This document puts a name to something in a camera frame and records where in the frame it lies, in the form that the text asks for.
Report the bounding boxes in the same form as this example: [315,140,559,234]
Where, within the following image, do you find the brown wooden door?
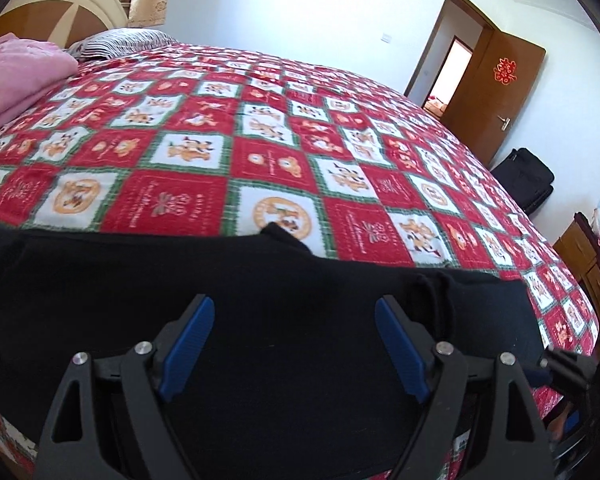
[440,28,547,169]

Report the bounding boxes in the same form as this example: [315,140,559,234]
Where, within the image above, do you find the folded pink blanket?
[0,34,80,142]

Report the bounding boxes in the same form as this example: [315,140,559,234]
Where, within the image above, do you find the black folding chair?
[490,148,555,217]

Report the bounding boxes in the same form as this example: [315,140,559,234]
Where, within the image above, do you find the red checked printed bedspread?
[0,42,600,480]

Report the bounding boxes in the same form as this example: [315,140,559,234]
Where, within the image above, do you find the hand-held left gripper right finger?
[375,295,556,480]

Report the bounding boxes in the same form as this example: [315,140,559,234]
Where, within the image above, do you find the cream and wood headboard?
[0,0,131,50]

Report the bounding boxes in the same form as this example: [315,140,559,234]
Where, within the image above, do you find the black pants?
[0,222,548,480]

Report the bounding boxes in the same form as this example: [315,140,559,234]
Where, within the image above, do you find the brown door frame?
[404,0,496,111]

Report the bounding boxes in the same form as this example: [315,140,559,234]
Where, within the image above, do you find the wooden cabinet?
[552,212,600,347]

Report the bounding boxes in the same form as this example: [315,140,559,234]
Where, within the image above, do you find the red paper door decoration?
[492,57,517,86]

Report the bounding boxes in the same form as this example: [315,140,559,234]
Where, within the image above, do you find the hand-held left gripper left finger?
[32,295,216,480]

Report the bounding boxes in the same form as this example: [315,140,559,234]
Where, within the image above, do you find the striped pillow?
[65,29,179,63]

